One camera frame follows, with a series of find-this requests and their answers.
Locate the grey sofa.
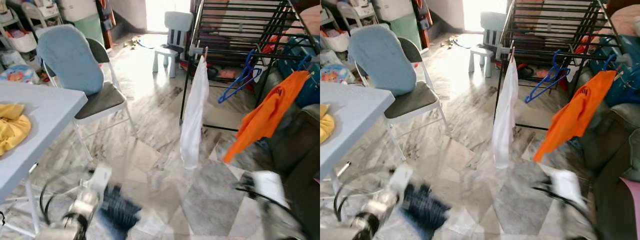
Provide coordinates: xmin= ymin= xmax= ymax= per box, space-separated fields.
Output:
xmin=252 ymin=67 xmax=321 ymax=240
xmin=570 ymin=65 xmax=640 ymax=240

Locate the blue plastic hanger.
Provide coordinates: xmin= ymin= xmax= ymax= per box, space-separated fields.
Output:
xmin=524 ymin=49 xmax=571 ymax=105
xmin=296 ymin=54 xmax=315 ymax=73
xmin=601 ymin=53 xmax=618 ymax=72
xmin=217 ymin=49 xmax=262 ymax=105

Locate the pink pillow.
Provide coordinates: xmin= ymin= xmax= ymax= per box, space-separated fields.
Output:
xmin=299 ymin=5 xmax=321 ymax=37
xmin=611 ymin=4 xmax=640 ymax=37

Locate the pale plastic folding table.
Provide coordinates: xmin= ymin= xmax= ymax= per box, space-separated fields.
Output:
xmin=320 ymin=81 xmax=397 ymax=198
xmin=0 ymin=80 xmax=89 ymax=238

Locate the white storage trolley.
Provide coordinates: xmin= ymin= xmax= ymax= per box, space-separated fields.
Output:
xmin=320 ymin=0 xmax=376 ymax=54
xmin=0 ymin=0 xmax=63 ymax=55

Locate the folding chair with blue cover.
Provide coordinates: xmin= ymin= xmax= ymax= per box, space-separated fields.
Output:
xmin=347 ymin=24 xmax=452 ymax=161
xmin=36 ymin=24 xmax=137 ymax=161

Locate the orange garment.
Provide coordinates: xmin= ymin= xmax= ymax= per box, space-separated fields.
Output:
xmin=532 ymin=70 xmax=617 ymax=163
xmin=222 ymin=70 xmax=311 ymax=164

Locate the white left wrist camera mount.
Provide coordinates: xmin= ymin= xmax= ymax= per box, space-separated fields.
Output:
xmin=89 ymin=163 xmax=114 ymax=195
xmin=390 ymin=164 xmax=414 ymax=197

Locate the small white child chair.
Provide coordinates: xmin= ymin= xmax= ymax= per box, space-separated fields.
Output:
xmin=152 ymin=11 xmax=194 ymax=79
xmin=468 ymin=11 xmax=507 ymax=79

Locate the blue plaid garment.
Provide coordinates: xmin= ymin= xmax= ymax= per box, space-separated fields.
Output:
xmin=402 ymin=182 xmax=452 ymax=240
xmin=97 ymin=184 xmax=144 ymax=240

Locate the pink pad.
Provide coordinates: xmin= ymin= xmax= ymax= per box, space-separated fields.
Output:
xmin=620 ymin=176 xmax=640 ymax=240

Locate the white garment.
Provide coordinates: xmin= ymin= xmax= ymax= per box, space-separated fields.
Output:
xmin=179 ymin=55 xmax=210 ymax=171
xmin=492 ymin=56 xmax=520 ymax=170

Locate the black metal drying rack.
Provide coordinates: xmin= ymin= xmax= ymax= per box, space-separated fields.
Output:
xmin=179 ymin=0 xmax=321 ymax=133
xmin=494 ymin=0 xmax=632 ymax=132

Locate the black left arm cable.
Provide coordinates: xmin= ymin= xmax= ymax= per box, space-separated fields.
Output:
xmin=333 ymin=172 xmax=396 ymax=223
xmin=39 ymin=170 xmax=96 ymax=226

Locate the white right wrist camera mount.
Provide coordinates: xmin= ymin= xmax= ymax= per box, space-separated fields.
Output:
xmin=546 ymin=169 xmax=587 ymax=209
xmin=249 ymin=170 xmax=291 ymax=210

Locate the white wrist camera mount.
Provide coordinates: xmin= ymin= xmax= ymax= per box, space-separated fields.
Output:
xmin=390 ymin=164 xmax=414 ymax=197
xmin=89 ymin=163 xmax=114 ymax=195
xmin=249 ymin=170 xmax=291 ymax=210
xmin=546 ymin=169 xmax=587 ymax=209

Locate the brown wooden post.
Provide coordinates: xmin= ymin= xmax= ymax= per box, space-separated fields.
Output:
xmin=411 ymin=0 xmax=432 ymax=49
xmin=97 ymin=0 xmax=117 ymax=49

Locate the blue suitcase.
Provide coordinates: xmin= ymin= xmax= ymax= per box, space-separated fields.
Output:
xmin=590 ymin=36 xmax=640 ymax=107
xmin=277 ymin=35 xmax=321 ymax=108

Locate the yellow garment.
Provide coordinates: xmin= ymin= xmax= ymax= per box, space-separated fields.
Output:
xmin=0 ymin=103 xmax=32 ymax=156
xmin=320 ymin=103 xmax=335 ymax=145

